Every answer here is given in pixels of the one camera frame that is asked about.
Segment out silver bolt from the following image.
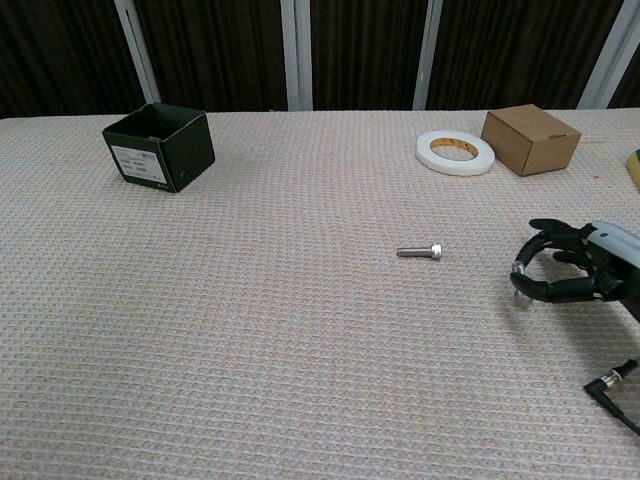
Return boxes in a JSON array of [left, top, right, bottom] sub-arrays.
[[396, 242, 444, 261], [513, 260, 532, 307]]

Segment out black open cardboard box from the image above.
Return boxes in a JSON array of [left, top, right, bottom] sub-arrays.
[[101, 102, 216, 194]]

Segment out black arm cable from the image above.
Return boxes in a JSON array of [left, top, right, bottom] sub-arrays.
[[583, 358, 640, 436]]

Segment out white metal frame post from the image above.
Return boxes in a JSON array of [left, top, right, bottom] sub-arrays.
[[113, 0, 162, 105], [279, 0, 314, 112], [577, 0, 640, 110], [413, 0, 445, 111]]

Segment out dark pleated curtain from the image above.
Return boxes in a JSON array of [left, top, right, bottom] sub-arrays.
[[0, 0, 640, 120]]

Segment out beige woven tablecloth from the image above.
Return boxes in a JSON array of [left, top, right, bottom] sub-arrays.
[[0, 107, 640, 480]]

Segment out brown closed cardboard box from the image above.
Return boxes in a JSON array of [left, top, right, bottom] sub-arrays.
[[480, 103, 583, 178]]

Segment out white tape roll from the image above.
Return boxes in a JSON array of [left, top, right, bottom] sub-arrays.
[[415, 130, 496, 177]]

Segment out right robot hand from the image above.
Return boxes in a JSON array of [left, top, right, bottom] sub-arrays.
[[509, 217, 640, 322]]

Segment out yellow green sponge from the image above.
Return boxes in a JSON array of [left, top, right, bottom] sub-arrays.
[[626, 148, 640, 194]]

